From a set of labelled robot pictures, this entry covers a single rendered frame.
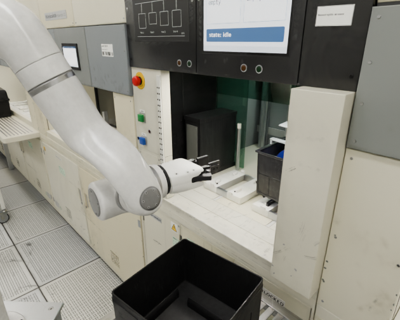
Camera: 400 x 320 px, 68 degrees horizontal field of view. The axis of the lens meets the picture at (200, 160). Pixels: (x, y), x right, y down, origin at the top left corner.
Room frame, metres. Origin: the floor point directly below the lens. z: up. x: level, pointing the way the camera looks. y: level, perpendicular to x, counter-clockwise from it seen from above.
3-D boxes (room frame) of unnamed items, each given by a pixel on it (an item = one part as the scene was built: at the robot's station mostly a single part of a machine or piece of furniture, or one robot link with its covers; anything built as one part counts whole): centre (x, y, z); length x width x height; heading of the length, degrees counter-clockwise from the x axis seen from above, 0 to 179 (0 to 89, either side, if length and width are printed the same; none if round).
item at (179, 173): (0.67, 0.06, 1.19); 0.11 x 0.10 x 0.07; 130
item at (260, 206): (1.02, -0.35, 0.89); 0.22 x 0.21 x 0.04; 133
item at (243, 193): (1.22, -0.17, 0.89); 0.22 x 0.21 x 0.04; 133
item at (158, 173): (0.63, 0.11, 1.19); 0.09 x 0.03 x 0.08; 40
